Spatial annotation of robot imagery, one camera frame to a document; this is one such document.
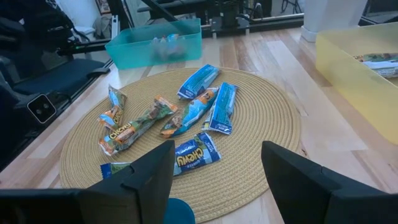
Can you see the yellow translucent plastic bin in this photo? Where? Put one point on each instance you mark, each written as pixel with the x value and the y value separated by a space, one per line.
pixel 342 93

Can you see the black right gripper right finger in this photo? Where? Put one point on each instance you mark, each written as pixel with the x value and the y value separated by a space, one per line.
pixel 298 193

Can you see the blue Chewy granola bar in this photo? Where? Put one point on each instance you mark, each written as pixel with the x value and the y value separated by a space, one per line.
pixel 221 109
pixel 196 152
pixel 197 81

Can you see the black office chair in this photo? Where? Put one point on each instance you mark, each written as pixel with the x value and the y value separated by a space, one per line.
pixel 62 76

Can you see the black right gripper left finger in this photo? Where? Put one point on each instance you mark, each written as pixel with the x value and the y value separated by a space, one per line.
pixel 143 193

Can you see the orange-ended Chewy granola bar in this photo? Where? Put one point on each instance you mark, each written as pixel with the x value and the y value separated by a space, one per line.
pixel 189 113
pixel 113 116
pixel 136 126

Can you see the teal translucent plastic bin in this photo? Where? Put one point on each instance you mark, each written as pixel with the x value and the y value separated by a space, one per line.
pixel 133 53

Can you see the round woven straw placemat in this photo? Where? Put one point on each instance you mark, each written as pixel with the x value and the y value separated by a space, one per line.
pixel 248 155

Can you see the black table-level camera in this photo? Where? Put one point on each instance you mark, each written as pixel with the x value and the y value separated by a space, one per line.
pixel 40 109

